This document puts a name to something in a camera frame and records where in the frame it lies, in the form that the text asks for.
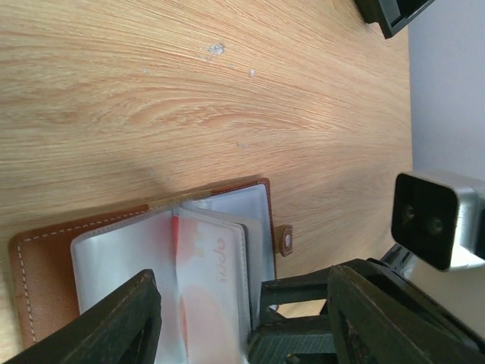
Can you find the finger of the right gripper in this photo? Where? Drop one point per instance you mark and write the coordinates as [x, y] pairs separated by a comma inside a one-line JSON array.
[[306, 339]]

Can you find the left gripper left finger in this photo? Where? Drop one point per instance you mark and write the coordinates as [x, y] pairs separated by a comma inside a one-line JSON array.
[[124, 327]]

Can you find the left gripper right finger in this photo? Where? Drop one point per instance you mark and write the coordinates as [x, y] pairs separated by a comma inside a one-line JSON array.
[[391, 333]]

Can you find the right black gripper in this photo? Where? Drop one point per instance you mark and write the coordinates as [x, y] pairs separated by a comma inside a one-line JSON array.
[[450, 301]]

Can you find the brown leather card holder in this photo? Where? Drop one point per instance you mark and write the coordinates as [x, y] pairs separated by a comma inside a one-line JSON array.
[[62, 270]]

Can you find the red white card in holder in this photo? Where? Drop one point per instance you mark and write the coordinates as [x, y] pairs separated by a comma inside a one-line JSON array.
[[213, 287]]

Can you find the black bin right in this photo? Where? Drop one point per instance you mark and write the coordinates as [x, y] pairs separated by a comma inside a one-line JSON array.
[[391, 15]]

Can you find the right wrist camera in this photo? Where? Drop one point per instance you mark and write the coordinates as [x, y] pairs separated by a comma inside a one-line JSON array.
[[439, 217]]

